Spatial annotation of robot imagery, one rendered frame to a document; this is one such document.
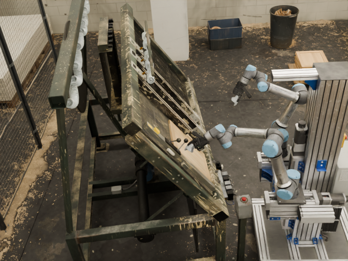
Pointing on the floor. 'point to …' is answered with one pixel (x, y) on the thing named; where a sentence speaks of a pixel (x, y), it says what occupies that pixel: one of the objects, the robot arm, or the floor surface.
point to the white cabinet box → (171, 27)
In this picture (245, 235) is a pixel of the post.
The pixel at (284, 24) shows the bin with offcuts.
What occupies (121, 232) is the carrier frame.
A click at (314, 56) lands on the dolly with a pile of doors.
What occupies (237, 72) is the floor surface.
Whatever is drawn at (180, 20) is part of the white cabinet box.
